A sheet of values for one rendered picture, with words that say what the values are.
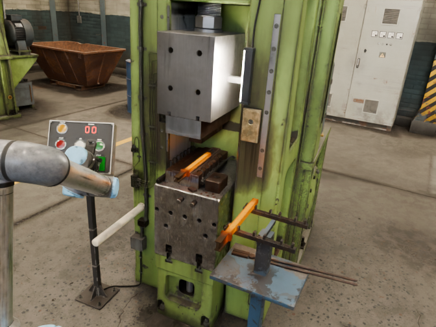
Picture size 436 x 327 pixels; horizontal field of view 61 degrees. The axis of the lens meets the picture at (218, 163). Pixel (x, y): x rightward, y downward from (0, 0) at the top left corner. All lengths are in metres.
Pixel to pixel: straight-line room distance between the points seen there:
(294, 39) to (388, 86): 5.25
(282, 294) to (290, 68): 1.01
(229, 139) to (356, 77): 4.89
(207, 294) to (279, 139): 0.98
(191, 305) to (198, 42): 1.50
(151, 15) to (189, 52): 0.35
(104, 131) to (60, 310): 1.20
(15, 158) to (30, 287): 1.86
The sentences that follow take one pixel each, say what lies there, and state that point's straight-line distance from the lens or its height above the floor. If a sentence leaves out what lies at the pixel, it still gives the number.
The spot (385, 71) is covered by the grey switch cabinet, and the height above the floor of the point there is 1.00.
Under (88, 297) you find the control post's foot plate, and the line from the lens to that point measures 2.72.
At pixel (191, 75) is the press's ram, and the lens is 1.81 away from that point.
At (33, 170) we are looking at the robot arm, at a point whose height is 1.36.
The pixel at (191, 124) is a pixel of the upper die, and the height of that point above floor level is 1.26.
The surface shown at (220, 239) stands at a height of 0.96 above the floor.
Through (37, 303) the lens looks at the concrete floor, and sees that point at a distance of 2.77.
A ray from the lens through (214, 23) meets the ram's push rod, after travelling 1.97.
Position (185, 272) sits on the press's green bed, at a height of 0.40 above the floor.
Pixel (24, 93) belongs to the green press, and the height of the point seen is 0.27.
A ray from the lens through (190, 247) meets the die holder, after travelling 2.10.
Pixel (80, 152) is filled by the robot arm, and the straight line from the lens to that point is 1.68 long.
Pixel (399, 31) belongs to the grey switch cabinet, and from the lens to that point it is 6.89.
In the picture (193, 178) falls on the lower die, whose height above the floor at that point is 0.97.
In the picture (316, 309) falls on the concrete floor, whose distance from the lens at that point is 2.73.
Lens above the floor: 1.80
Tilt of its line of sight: 23 degrees down
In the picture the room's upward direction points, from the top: 4 degrees clockwise
